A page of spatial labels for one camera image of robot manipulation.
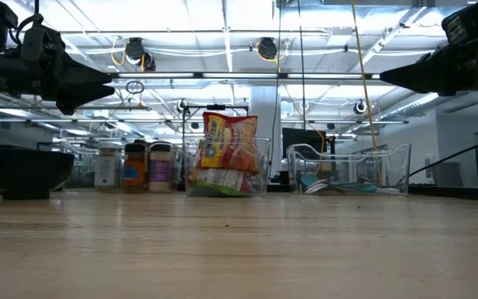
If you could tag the clear plastic bin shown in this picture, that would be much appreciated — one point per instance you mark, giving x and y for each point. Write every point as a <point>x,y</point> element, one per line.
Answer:
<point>396,166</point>
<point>264,166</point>
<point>81,166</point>

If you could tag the round ceiling fixture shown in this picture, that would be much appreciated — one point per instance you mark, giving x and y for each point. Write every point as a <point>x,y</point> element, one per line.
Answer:
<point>359,106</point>

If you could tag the red and black bowl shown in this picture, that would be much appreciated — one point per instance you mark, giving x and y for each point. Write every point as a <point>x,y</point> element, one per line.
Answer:
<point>23,170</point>

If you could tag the black flat monitor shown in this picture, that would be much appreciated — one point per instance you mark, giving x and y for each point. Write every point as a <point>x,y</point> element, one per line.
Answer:
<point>303,139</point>

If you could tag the purple label jar black lid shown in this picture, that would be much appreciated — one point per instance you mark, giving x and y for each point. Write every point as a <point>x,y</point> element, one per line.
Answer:
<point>161,168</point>

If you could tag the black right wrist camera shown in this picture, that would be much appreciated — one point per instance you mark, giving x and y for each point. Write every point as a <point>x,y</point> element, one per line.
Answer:
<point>471,21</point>

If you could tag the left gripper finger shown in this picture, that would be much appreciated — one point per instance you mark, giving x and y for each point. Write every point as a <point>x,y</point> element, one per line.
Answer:
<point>81,74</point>
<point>77,97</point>

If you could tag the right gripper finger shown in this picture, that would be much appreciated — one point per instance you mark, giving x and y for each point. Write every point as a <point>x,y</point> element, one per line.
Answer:
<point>421,76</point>
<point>434,56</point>

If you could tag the teal plastic spoon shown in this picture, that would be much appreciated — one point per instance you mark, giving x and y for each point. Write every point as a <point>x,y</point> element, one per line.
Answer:
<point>307,180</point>

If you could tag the red yellow ramen packet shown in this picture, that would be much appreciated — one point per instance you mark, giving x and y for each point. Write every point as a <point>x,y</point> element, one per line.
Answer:
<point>230,145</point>

